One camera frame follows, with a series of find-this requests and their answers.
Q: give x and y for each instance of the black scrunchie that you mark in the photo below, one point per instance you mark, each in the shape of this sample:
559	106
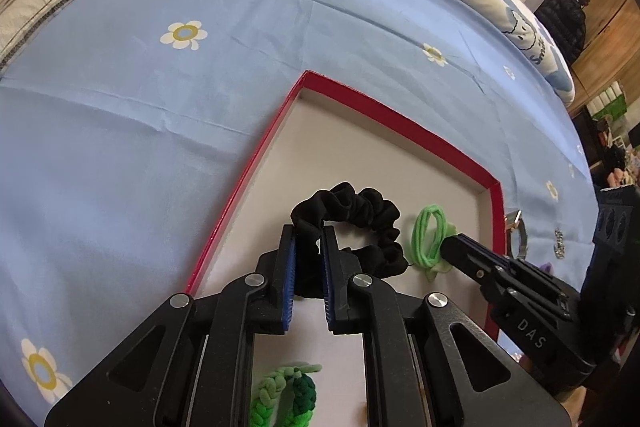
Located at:
370	207

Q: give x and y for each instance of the white and green package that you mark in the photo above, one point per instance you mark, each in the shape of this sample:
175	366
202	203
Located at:
607	102

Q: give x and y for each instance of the red cardboard tray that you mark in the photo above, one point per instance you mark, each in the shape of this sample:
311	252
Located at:
375	147

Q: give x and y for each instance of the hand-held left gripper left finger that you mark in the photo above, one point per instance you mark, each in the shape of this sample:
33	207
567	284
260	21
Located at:
287	277

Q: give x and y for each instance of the black puffer jacket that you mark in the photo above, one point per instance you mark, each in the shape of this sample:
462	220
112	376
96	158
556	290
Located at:
562	22

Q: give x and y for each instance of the wrist watch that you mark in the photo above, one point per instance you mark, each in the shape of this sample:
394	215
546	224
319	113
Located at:
520	237

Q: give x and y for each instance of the wooden wardrobe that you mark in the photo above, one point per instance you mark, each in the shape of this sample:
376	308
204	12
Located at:
610	27

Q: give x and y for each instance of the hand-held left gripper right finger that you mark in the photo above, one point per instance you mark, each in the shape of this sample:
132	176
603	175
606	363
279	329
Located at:
327	277

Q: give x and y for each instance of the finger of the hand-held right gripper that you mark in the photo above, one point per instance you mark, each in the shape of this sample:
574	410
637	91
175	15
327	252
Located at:
500	259
462	264

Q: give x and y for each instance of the blue floral bedsheet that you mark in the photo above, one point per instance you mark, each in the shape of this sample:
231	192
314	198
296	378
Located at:
150	107

